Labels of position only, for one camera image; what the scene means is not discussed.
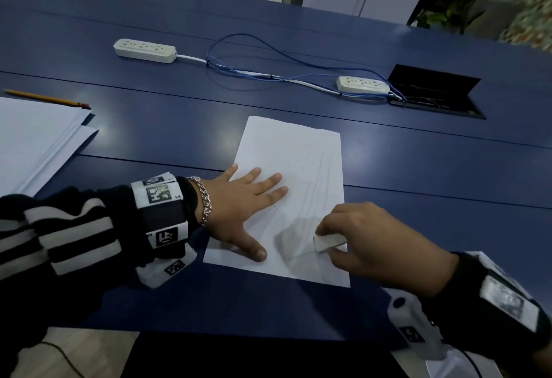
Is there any short white power strip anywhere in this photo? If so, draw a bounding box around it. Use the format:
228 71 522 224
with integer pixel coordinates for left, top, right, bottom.
336 75 391 95

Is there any person's left hand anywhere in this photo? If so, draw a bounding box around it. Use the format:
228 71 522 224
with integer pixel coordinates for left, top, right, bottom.
201 164 289 262

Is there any white power cable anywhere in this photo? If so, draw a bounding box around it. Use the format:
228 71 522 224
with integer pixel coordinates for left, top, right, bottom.
175 53 346 96

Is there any person's left forearm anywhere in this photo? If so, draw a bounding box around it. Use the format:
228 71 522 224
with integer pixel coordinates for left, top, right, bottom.
0 176 201 378

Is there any right wrist camera band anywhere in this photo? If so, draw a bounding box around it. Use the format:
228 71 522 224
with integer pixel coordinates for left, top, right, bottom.
385 251 552 362

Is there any wrist camera band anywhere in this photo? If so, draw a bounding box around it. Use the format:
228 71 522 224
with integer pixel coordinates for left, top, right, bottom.
130 171 198 290
385 251 552 362

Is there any blue cable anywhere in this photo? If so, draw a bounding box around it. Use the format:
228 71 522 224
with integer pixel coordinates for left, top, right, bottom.
205 33 407 102

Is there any white eraser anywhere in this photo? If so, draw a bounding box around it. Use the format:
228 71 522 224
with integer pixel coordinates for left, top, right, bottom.
313 235 348 254

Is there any stack of white papers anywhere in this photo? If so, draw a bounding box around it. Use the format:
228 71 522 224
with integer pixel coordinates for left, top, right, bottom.
0 96 99 198

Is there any left wrist camera band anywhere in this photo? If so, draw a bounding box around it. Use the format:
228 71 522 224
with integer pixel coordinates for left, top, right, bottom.
130 171 198 290

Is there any long white power strip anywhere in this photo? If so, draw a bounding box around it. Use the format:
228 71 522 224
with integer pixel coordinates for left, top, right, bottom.
113 38 178 64

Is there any person's right forearm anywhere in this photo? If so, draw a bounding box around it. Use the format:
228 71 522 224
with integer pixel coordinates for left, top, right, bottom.
419 253 552 363

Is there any person's right hand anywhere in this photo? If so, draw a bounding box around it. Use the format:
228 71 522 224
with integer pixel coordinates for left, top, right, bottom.
315 202 460 299

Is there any silver chain bracelet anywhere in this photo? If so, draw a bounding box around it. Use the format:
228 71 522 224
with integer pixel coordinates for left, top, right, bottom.
186 176 213 228

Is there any white paper sheet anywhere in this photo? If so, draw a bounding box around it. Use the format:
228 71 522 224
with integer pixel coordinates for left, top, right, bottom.
203 115 351 289

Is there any black table cable box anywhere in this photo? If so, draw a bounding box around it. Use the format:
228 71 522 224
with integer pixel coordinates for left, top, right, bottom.
386 64 487 121

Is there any yellow pencil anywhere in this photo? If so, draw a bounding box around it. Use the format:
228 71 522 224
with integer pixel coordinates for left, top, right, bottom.
3 88 91 110

